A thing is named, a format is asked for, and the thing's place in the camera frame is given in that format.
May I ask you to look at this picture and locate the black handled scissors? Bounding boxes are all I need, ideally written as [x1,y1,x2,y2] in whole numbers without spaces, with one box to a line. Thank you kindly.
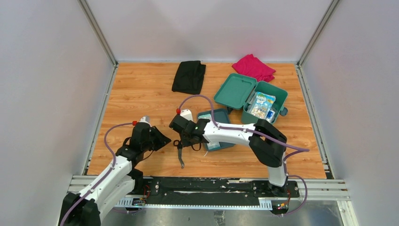
[173,140,184,169]

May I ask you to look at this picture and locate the small white blue bottle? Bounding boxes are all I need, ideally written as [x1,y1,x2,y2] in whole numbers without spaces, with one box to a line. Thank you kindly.
[266,109,276,123]

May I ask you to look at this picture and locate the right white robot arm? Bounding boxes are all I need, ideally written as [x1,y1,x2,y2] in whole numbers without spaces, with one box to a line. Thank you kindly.
[169,114,288,197]

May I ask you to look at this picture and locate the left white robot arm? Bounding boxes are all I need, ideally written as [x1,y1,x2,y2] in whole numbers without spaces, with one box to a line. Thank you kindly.
[58,116,171,226]

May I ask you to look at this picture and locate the dark teal divided tray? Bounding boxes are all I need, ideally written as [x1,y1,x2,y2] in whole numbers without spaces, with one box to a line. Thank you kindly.
[197,108,235,152]

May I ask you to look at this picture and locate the pink folded cloth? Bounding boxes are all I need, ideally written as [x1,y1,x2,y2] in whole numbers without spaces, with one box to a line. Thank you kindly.
[232,54,276,82]

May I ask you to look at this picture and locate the teal white sachet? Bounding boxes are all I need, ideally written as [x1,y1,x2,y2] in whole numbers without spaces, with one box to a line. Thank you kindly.
[207,142,221,150]

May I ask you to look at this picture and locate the black metal base rail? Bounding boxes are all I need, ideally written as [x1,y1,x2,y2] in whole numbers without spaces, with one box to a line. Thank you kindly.
[68,176,349,217]

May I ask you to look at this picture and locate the teal medicine box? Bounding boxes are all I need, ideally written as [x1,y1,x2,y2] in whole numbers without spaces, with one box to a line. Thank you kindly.
[214,73,288,124]

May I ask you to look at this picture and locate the black folded cloth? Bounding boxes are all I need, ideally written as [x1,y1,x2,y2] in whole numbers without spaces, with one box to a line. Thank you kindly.
[171,60,206,95]

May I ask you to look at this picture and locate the light blue mask packet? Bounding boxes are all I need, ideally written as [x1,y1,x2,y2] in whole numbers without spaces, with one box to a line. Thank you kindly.
[247,92,276,120]

